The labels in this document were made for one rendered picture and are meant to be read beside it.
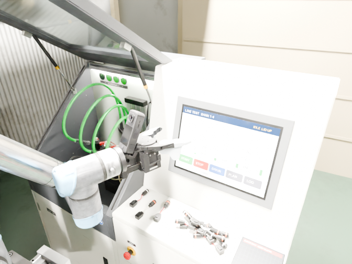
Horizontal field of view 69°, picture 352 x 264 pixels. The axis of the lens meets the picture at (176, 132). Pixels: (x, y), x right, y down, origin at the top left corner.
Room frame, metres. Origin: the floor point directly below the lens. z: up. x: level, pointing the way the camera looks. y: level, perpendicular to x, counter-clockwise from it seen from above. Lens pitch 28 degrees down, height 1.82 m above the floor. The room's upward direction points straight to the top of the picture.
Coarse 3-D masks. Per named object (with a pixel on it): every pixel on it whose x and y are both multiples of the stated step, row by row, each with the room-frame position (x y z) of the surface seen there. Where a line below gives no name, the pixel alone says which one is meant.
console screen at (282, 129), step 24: (192, 120) 0.97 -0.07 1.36; (216, 120) 0.92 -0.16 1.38; (240, 120) 0.88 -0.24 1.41; (264, 120) 0.84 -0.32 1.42; (288, 120) 0.80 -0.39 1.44; (192, 144) 0.94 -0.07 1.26; (216, 144) 0.89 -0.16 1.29; (240, 144) 0.85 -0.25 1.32; (264, 144) 0.81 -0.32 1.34; (288, 144) 0.77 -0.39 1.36; (168, 168) 0.97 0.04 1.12; (192, 168) 0.91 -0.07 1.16; (216, 168) 0.86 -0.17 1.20; (240, 168) 0.82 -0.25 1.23; (264, 168) 0.78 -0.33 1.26; (240, 192) 0.79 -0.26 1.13; (264, 192) 0.75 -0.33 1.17
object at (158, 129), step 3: (150, 129) 0.71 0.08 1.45; (153, 129) 0.71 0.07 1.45; (156, 129) 0.71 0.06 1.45; (159, 129) 0.73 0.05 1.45; (147, 132) 0.69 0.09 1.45; (150, 132) 0.69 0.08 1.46; (153, 132) 0.70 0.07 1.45; (156, 132) 0.71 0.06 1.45; (144, 135) 0.67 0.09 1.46; (147, 135) 0.67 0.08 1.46; (150, 135) 0.67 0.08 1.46; (153, 135) 0.69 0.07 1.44; (153, 138) 0.71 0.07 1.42
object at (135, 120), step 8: (136, 112) 0.61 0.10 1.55; (128, 120) 0.61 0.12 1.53; (136, 120) 0.60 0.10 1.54; (128, 128) 0.60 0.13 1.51; (136, 128) 0.59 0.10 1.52; (128, 136) 0.59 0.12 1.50; (136, 136) 0.59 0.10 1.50; (120, 144) 0.60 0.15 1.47; (128, 144) 0.58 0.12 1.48; (128, 152) 0.57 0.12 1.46
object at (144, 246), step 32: (160, 64) 1.16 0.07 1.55; (192, 64) 1.16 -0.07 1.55; (224, 64) 1.16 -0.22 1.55; (160, 96) 1.09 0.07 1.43; (192, 96) 1.01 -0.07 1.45; (224, 96) 0.94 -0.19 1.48; (256, 96) 0.88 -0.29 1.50; (288, 96) 0.83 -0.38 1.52; (320, 96) 0.78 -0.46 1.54; (320, 128) 0.75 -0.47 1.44; (288, 160) 0.76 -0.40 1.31; (160, 192) 0.96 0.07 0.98; (192, 192) 0.89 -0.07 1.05; (224, 192) 0.82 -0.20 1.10; (288, 192) 0.72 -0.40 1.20; (256, 224) 0.72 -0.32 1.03; (288, 224) 0.68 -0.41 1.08; (160, 256) 0.69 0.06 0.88
